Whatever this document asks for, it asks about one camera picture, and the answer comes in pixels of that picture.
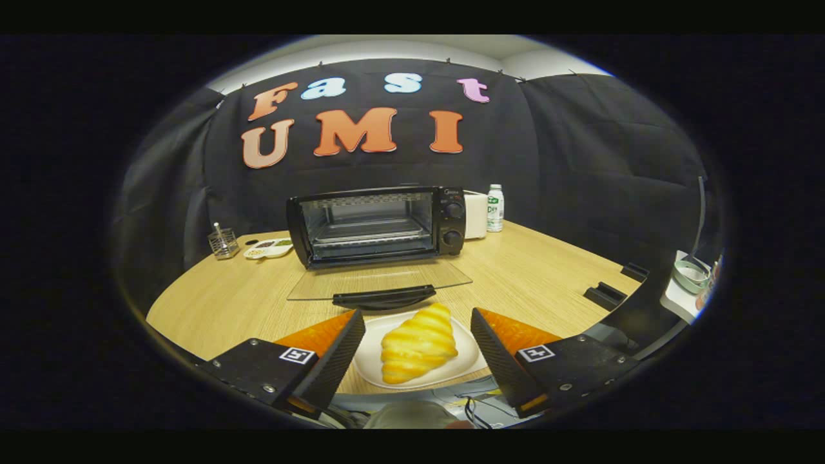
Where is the grey tape roll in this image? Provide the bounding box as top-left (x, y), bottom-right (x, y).
top-left (672, 258), bottom-right (711, 294)

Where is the black toaster oven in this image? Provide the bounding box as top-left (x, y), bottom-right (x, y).
top-left (286, 186), bottom-right (474, 311)

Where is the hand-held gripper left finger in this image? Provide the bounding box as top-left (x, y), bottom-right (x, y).
top-left (197, 309), bottom-right (366, 420)

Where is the white divided snack dish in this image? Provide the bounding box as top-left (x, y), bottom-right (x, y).
top-left (244, 238), bottom-right (294, 260)

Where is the white plate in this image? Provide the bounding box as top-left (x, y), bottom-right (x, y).
top-left (353, 309), bottom-right (489, 391)

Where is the metal wire holder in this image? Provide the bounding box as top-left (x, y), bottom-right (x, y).
top-left (208, 223), bottom-right (240, 260)

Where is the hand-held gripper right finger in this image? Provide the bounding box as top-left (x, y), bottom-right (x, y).
top-left (471, 307), bottom-right (642, 418)

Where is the white drink bottle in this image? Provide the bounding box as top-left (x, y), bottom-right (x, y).
top-left (487, 184), bottom-right (505, 233)

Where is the yellow croissant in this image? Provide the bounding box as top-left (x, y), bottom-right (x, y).
top-left (380, 303), bottom-right (459, 385)

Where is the black cable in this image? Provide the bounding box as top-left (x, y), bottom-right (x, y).
top-left (464, 396), bottom-right (498, 429)

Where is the white bread toaster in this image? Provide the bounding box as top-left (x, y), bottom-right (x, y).
top-left (463, 190), bottom-right (489, 240)

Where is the black backdrop cloth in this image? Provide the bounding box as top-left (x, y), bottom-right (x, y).
top-left (116, 58), bottom-right (710, 310)

